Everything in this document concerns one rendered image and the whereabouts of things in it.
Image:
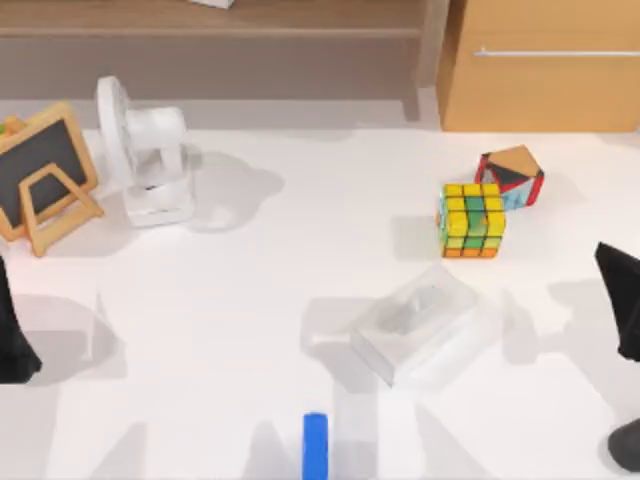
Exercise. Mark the white object on shelf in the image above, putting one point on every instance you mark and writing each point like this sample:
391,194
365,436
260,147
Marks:
212,3

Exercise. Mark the clear tissue box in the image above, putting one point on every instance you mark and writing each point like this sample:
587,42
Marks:
417,327

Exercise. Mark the white desk fan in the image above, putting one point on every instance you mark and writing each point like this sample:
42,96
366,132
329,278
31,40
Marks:
145,160

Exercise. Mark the red and tan box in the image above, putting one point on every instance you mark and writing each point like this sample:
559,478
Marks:
515,172

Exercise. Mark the dark grey rounded object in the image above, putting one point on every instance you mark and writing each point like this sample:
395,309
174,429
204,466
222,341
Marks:
627,447

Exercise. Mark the wooden open shelf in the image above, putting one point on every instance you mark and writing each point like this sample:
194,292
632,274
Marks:
215,45

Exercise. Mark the wooden framed blackboard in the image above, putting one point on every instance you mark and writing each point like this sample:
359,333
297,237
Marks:
40,172

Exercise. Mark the yellow green puzzle cube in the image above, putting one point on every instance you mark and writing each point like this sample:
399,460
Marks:
471,220

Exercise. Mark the wooden cupboard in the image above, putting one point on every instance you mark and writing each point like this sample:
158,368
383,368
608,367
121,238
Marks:
545,80

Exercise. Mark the blue block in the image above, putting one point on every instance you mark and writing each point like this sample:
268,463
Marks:
315,447

